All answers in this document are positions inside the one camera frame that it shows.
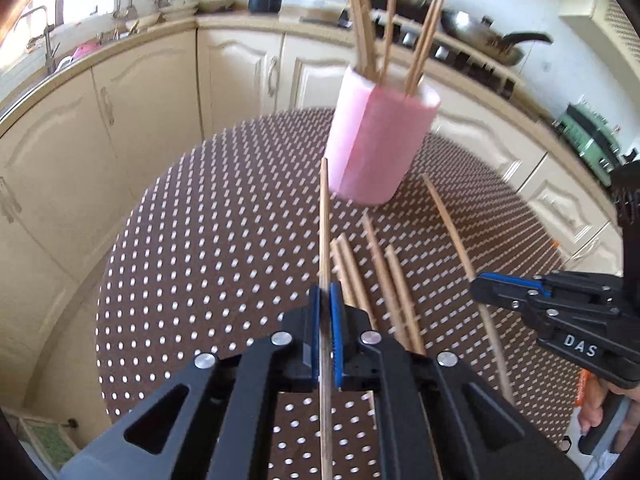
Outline wooden chopstick twelve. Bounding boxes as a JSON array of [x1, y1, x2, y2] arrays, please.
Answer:
[[421, 173, 516, 406]]

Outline wooden chopstick one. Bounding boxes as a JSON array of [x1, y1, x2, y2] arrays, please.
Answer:
[[319, 158, 333, 480]]

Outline wooden chopstick ten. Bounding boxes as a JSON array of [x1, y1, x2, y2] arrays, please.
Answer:
[[385, 244, 426, 356]]

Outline wooden chopstick four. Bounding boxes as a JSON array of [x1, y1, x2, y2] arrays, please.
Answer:
[[362, 212, 411, 350]]

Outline wooden chopstick three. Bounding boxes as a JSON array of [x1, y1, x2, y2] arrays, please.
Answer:
[[338, 234, 378, 330]]

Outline wooden chopstick five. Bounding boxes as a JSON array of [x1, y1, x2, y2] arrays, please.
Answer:
[[403, 0, 442, 96]]

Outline wooden chopstick nine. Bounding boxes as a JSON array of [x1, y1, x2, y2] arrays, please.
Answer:
[[409, 0, 447, 97]]

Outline wooden chopstick two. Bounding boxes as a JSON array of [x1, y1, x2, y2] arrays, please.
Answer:
[[330, 240, 357, 307]]

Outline wooden chopstick eleven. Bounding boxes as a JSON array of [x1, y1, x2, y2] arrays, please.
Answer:
[[356, 0, 378, 81]]

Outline person right hand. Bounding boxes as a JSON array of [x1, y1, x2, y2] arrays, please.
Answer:
[[578, 376, 640, 453]]

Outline green electric cooker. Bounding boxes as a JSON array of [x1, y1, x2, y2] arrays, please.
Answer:
[[553, 101, 625, 188]]

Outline brown polka dot tablecloth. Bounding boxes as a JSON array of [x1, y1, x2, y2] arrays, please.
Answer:
[[94, 106, 584, 480]]

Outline pink chopstick cup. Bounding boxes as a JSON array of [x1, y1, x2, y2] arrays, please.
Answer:
[[324, 68, 442, 206]]

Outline black gas stove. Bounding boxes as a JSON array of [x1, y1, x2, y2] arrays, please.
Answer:
[[299, 4, 522, 101]]

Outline steel wok with lid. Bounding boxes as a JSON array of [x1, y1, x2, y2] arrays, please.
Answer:
[[440, 9, 553, 66]]

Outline lattice door right cabinet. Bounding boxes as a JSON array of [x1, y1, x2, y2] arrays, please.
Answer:
[[559, 0, 639, 84]]

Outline cream lower cabinets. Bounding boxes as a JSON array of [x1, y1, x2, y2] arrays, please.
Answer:
[[1, 15, 622, 405]]

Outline stacked white bowls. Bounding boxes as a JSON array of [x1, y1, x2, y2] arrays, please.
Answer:
[[198, 0, 234, 14]]

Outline red dish in sink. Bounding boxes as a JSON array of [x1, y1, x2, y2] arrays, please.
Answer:
[[73, 44, 102, 60]]

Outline chrome sink faucet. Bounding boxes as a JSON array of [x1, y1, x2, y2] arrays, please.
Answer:
[[14, 5, 64, 76]]

